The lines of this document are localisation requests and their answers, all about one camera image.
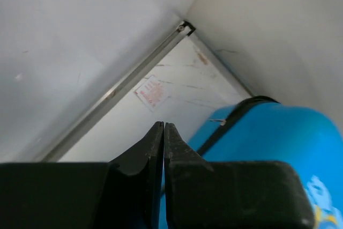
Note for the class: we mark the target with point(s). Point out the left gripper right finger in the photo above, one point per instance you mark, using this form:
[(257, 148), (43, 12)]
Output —
[(235, 194)]

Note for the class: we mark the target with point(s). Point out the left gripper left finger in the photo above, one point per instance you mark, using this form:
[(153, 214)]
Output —
[(122, 193)]

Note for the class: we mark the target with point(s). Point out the blue hard-shell suitcase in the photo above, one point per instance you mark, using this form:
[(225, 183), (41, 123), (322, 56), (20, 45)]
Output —
[(262, 129)]

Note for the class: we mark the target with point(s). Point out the red-printed label on table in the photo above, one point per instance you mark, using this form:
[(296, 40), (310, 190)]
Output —
[(152, 92)]

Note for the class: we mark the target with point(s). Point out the aluminium rail back edge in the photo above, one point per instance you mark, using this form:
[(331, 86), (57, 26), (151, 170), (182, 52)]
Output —
[(62, 144)]

